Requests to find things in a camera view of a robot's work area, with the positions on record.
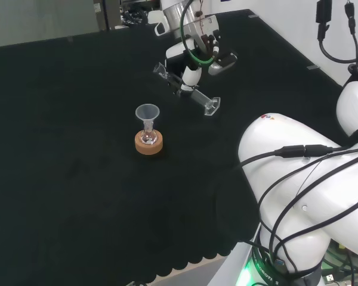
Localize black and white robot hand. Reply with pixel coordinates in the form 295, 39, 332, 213
165, 14, 238, 97

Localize clear glass graduated cylinder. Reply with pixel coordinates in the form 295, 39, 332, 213
153, 61, 222, 117

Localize clear plastic funnel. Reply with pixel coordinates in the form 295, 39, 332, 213
135, 103, 161, 132

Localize small glass round-bottom flask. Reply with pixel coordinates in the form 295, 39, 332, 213
140, 120, 158, 147

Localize black cloth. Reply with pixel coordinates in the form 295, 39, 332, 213
0, 8, 351, 286

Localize grey partition panel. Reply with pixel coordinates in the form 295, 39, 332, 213
0, 0, 110, 49

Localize black cable bundle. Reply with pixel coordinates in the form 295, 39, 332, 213
119, 0, 152, 29

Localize cork ring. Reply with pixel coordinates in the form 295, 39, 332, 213
134, 130, 163, 156

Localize black hanging cable with plug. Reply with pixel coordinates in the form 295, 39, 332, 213
345, 0, 358, 65
315, 0, 358, 64

